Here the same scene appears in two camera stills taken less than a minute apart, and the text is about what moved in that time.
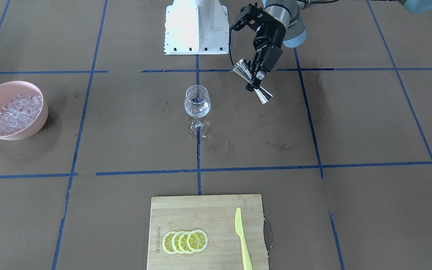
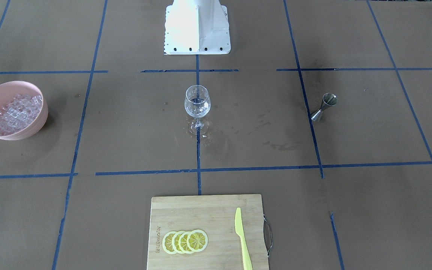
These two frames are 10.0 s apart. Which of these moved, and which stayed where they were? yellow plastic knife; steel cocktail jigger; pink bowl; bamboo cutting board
Moved: steel cocktail jigger
Stayed: pink bowl; bamboo cutting board; yellow plastic knife
